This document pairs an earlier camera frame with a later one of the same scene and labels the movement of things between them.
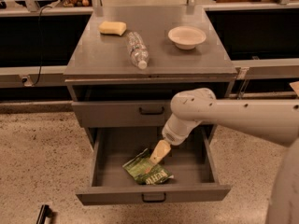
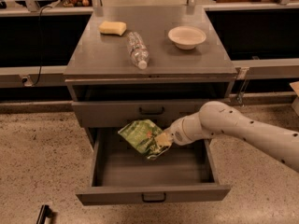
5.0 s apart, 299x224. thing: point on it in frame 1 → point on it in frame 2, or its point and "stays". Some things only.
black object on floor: [46, 212] stays
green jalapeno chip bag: [143, 170] → [141, 135]
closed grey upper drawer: [123, 114] stays
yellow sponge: [112, 27] stays
